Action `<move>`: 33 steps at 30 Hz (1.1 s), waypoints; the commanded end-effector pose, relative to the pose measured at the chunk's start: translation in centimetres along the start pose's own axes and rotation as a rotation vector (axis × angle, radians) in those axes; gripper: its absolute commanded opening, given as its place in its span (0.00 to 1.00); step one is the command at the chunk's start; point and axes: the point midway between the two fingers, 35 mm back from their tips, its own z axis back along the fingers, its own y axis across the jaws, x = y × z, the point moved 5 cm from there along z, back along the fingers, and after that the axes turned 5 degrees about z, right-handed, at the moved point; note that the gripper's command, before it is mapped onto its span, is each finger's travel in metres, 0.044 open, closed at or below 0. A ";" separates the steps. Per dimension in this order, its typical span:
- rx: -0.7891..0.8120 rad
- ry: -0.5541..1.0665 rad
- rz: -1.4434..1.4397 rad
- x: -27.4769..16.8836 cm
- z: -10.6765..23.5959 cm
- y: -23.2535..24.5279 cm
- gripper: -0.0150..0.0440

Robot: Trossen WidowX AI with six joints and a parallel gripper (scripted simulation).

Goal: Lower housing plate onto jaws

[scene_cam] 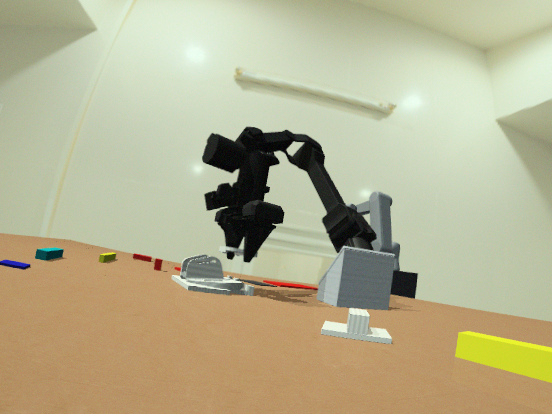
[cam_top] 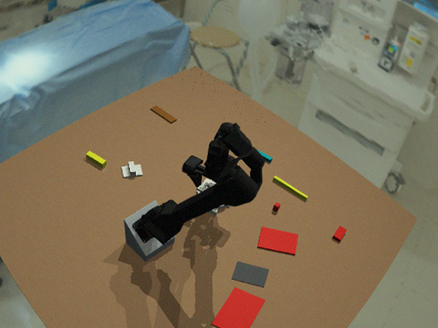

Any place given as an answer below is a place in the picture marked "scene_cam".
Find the yellow rectangular bar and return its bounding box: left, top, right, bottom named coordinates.
left=455, top=331, right=552, bottom=383

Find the teal rectangular block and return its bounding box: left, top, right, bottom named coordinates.
left=35, top=247, right=64, bottom=261

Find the yellow long bar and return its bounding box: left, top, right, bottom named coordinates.
left=99, top=253, right=116, bottom=263

